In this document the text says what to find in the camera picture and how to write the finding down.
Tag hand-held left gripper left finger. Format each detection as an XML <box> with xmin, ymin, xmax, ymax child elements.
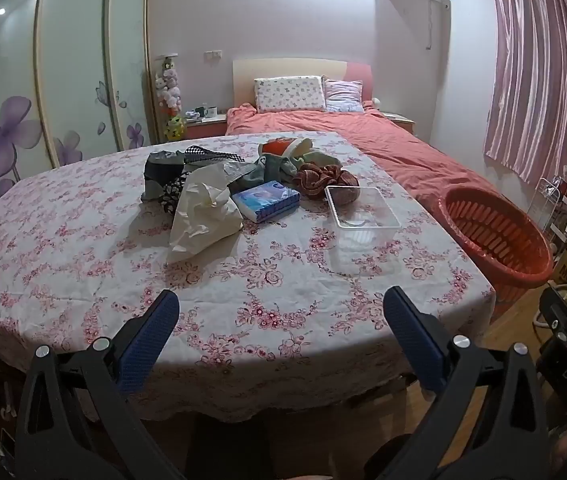
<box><xmin>13</xmin><ymin>289</ymin><xmax>199</xmax><ymax>480</ymax></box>

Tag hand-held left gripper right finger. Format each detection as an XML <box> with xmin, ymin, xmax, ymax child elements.
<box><xmin>382</xmin><ymin>286</ymin><xmax>551</xmax><ymax>480</ymax></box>

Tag orange plastic laundry basket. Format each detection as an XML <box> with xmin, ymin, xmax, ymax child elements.
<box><xmin>436</xmin><ymin>186</ymin><xmax>555</xmax><ymax>321</ymax></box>

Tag black checkered mesh mat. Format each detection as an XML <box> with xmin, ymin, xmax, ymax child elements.
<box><xmin>160</xmin><ymin>144</ymin><xmax>238</xmax><ymax>213</ymax></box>

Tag clear plastic container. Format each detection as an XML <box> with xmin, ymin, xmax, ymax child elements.
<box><xmin>324</xmin><ymin>185</ymin><xmax>404</xmax><ymax>277</ymax></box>

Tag table with floral tablecloth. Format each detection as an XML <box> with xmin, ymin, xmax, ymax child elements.
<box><xmin>0</xmin><ymin>131</ymin><xmax>497</xmax><ymax>423</ymax></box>

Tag white plastic bag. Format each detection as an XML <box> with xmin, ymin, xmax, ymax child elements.
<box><xmin>167</xmin><ymin>161</ymin><xmax>244</xmax><ymax>263</ymax></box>

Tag dark grey garment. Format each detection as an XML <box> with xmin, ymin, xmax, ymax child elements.
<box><xmin>142</xmin><ymin>149</ymin><xmax>189</xmax><ymax>203</ymax></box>

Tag blue tissue pack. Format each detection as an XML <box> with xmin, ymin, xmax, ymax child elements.
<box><xmin>232</xmin><ymin>180</ymin><xmax>301</xmax><ymax>223</ymax></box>

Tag rust knitted cloth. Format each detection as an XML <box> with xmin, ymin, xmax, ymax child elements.
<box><xmin>296</xmin><ymin>162</ymin><xmax>361</xmax><ymax>206</ymax></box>

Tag bed with red duvet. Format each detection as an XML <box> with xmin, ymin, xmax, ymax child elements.
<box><xmin>224</xmin><ymin>102</ymin><xmax>509</xmax><ymax>221</ymax></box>

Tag pale green sock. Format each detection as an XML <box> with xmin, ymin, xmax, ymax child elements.
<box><xmin>288</xmin><ymin>137</ymin><xmax>344</xmax><ymax>168</ymax></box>

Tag yellow-green plush toy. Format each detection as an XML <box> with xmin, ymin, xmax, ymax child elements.
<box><xmin>163</xmin><ymin>115</ymin><xmax>187</xmax><ymax>141</ymax></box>

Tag pink nightstand with mugs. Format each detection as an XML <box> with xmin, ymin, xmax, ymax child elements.
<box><xmin>184</xmin><ymin>112</ymin><xmax>227</xmax><ymax>140</ymax></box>

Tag striped pink pillow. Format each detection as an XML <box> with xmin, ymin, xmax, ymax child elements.
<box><xmin>322</xmin><ymin>77</ymin><xmax>365</xmax><ymax>112</ymax></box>

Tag hanging plush toys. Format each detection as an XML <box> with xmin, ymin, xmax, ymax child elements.
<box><xmin>154</xmin><ymin>55</ymin><xmax>184</xmax><ymax>116</ymax></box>

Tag floral white pillow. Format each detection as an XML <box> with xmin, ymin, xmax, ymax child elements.
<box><xmin>253</xmin><ymin>75</ymin><xmax>328</xmax><ymax>113</ymax></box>

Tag pink satin curtain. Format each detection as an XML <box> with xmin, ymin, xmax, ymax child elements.
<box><xmin>483</xmin><ymin>0</ymin><xmax>567</xmax><ymax>188</ymax></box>

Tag wardrobe with purple flower doors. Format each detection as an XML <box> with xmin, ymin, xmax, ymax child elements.
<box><xmin>0</xmin><ymin>0</ymin><xmax>159</xmax><ymax>221</ymax></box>

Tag cream and pink headboard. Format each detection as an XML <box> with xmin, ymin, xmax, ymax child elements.
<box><xmin>232</xmin><ymin>58</ymin><xmax>375</xmax><ymax>108</ymax></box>

